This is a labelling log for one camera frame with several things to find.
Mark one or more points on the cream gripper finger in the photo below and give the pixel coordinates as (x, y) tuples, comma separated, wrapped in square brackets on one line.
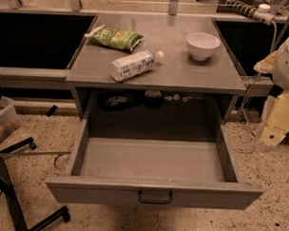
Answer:
[(266, 65), (274, 122)]

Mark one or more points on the green chip bag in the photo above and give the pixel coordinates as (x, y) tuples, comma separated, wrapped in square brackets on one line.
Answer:
[(123, 40)]

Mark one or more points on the white power strip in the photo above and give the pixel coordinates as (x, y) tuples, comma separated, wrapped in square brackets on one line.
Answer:
[(261, 13)]

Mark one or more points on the clear plastic water bottle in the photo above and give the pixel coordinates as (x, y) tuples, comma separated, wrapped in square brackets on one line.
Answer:
[(134, 64)]

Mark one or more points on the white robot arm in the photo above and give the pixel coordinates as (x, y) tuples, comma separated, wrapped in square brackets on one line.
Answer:
[(280, 73)]

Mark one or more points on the white ceramic bowl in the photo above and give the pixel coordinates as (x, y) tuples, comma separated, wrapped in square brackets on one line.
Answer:
[(201, 46)]

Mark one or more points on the small black block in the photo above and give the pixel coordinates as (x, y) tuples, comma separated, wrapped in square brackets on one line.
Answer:
[(51, 110)]

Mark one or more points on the black drawer handle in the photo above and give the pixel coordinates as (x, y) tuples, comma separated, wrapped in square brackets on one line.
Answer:
[(155, 197)]

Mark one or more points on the grey top drawer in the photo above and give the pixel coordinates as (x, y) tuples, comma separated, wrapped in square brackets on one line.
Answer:
[(177, 155)]

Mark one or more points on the grey metal cabinet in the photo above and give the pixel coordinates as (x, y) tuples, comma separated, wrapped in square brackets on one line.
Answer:
[(177, 71)]

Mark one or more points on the clear plastic storage bin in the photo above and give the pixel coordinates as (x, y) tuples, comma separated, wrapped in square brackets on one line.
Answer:
[(9, 120)]

